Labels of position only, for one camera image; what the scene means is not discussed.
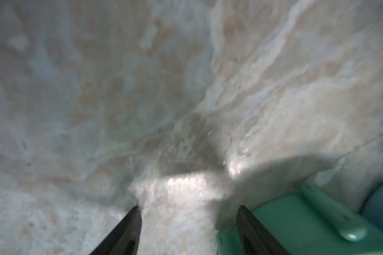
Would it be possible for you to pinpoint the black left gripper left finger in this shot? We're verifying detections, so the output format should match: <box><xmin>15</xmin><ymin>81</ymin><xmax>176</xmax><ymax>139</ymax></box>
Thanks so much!
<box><xmin>90</xmin><ymin>206</ymin><xmax>142</xmax><ymax>255</ymax></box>

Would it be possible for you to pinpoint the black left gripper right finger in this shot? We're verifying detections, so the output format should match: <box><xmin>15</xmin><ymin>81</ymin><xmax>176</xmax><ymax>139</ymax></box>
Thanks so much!
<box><xmin>236</xmin><ymin>206</ymin><xmax>290</xmax><ymax>255</ymax></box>

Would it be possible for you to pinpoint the green round alarm clock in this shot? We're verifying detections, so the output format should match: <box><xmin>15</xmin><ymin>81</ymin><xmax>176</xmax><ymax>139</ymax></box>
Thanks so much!
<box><xmin>216</xmin><ymin>183</ymin><xmax>383</xmax><ymax>255</ymax></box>

